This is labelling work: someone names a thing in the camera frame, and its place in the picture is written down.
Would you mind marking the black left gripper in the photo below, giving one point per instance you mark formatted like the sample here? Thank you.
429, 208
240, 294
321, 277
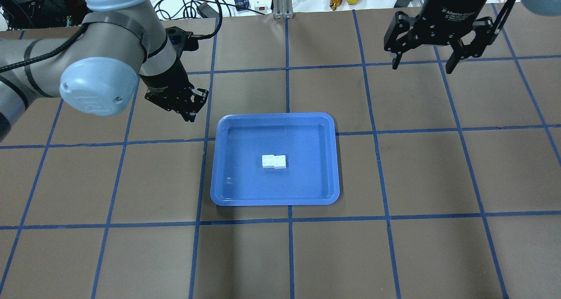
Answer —
163, 80

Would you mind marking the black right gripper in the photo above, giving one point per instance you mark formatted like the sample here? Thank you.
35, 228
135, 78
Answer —
456, 5

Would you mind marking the white block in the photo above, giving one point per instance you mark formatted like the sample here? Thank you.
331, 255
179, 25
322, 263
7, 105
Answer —
268, 161
281, 162

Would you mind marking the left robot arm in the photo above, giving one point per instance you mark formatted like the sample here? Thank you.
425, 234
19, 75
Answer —
98, 69

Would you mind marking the blue plastic tray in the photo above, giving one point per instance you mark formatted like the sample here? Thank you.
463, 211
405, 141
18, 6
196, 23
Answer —
309, 143

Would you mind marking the aluminium frame post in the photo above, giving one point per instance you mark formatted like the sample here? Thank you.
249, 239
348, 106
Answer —
282, 9

